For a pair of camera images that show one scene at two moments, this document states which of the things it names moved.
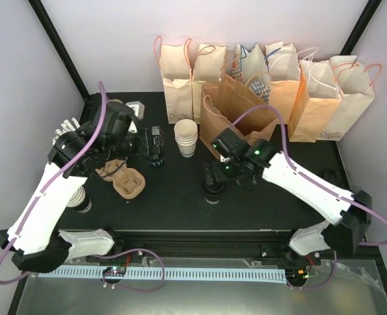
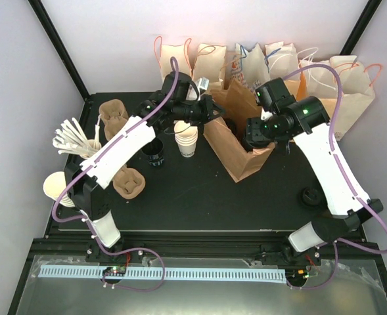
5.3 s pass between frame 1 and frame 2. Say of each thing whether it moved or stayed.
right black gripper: moved
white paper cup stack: stayed
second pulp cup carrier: stayed
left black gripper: moved
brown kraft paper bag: moved
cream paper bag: stayed
